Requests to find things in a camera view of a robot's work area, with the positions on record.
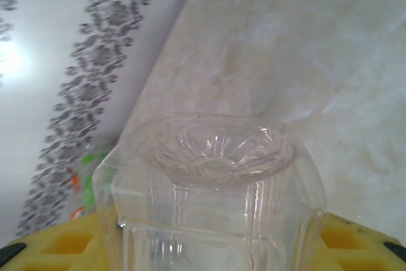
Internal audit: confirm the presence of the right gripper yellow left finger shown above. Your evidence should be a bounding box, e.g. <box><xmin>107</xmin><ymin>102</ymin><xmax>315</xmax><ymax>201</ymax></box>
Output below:
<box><xmin>0</xmin><ymin>213</ymin><xmax>110</xmax><ymax>271</ymax></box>

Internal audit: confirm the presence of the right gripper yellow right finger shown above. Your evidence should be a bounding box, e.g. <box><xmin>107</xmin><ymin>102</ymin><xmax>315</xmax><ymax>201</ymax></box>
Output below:
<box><xmin>318</xmin><ymin>211</ymin><xmax>406</xmax><ymax>271</ymax></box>

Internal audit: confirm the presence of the clear square plastic bottle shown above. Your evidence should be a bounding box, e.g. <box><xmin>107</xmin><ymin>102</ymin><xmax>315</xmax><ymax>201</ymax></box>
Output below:
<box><xmin>91</xmin><ymin>111</ymin><xmax>327</xmax><ymax>271</ymax></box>

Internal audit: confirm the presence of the green dotted plastic bottle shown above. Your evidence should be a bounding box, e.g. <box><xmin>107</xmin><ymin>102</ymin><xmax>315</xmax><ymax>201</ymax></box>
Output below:
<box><xmin>71</xmin><ymin>152</ymin><xmax>110</xmax><ymax>221</ymax></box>

